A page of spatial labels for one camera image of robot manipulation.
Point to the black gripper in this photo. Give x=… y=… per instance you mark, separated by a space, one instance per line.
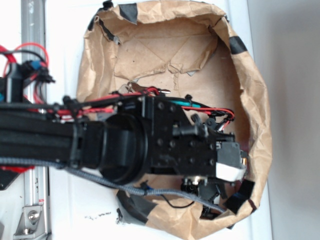
x=187 y=139

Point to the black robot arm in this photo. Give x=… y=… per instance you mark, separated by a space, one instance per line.
x=142 y=144

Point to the silver key bunch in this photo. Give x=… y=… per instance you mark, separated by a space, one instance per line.
x=133 y=87

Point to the brown paper bag bin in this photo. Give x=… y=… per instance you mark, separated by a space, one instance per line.
x=188 y=47

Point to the grey metal corner bracket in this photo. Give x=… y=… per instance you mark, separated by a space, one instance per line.
x=31 y=225

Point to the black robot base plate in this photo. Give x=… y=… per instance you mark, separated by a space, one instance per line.
x=8 y=174

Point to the aluminium extrusion rail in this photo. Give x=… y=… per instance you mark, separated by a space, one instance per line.
x=36 y=181

